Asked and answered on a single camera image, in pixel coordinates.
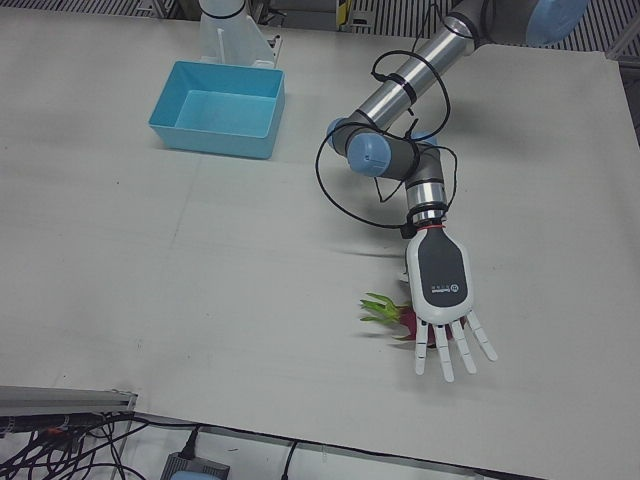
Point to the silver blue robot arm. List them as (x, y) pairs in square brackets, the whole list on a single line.
[(425, 60)]

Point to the pink dragon fruit green leaves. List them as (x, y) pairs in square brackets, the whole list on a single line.
[(407, 322)]

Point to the black power strip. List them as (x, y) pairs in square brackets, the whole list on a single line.
[(30, 424)]

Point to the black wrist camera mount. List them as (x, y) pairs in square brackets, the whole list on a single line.
[(408, 232)]

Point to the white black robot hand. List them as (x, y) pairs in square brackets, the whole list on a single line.
[(440, 270)]

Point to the aluminium frame corner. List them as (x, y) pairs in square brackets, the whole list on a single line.
[(625, 40)]

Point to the grey power adapter box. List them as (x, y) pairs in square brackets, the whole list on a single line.
[(200, 465)]

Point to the yellow black striped post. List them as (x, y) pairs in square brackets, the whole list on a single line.
[(343, 11)]

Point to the aluminium profile rail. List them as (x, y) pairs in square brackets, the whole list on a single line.
[(60, 397)]

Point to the light blue plastic bin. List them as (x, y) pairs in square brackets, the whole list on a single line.
[(220, 140)]

